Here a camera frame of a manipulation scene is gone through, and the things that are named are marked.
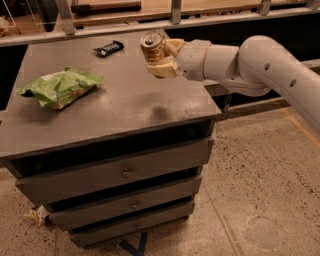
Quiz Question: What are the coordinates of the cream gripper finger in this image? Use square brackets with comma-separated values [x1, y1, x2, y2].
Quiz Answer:
[146, 56, 181, 78]
[165, 39, 185, 57]

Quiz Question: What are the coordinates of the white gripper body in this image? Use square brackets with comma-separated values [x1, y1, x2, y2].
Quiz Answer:
[177, 40, 211, 81]

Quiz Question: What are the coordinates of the orange soda can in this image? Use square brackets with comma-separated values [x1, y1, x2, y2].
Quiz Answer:
[141, 31, 167, 63]

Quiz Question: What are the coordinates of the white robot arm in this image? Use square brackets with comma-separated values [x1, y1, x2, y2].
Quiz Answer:
[141, 32, 320, 131]

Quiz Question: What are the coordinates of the dark candy bar wrapper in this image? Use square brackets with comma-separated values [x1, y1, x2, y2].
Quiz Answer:
[94, 40, 124, 58]

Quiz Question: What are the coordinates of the grey drawer cabinet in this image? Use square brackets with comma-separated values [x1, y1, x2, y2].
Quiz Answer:
[0, 33, 219, 235]

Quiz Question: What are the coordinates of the green chip bag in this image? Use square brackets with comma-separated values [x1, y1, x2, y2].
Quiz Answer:
[16, 67, 103, 110]

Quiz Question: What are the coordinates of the top grey drawer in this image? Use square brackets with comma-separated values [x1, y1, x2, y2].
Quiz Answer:
[16, 136, 213, 205]

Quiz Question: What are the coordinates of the grey drawer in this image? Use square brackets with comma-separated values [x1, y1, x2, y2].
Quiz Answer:
[70, 200, 194, 247]
[49, 175, 202, 231]
[16, 136, 213, 205]

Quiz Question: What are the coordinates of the middle grey drawer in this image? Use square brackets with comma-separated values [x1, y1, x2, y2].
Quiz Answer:
[49, 175, 202, 231]

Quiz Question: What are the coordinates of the bottom grey drawer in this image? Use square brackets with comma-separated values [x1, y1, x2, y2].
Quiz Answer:
[70, 200, 194, 247]

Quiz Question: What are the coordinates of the crumpled paper scrap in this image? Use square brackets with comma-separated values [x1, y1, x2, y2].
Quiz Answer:
[24, 205, 49, 227]

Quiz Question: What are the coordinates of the metal railing frame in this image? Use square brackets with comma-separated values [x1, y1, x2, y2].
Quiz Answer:
[0, 0, 320, 120]

